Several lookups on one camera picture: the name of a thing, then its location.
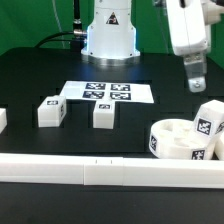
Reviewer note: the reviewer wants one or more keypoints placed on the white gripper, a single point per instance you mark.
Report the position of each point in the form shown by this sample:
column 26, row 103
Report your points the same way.
column 188, row 36

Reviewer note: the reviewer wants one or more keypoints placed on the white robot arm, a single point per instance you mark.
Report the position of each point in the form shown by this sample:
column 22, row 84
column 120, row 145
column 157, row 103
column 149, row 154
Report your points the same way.
column 111, row 37

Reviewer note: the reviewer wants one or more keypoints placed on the white sheet with tags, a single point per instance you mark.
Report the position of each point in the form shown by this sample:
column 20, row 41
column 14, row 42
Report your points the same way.
column 90, row 90

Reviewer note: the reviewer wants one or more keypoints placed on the green backdrop curtain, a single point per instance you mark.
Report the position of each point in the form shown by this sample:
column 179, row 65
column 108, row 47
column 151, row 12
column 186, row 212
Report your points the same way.
column 23, row 23

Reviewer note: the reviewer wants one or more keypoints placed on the white block at left edge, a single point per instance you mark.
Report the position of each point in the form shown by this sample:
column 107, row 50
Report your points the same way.
column 3, row 119

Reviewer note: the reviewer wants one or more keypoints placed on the white U-shaped fence wall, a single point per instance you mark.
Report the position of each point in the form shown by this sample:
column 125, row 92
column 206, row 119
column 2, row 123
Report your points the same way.
column 117, row 171

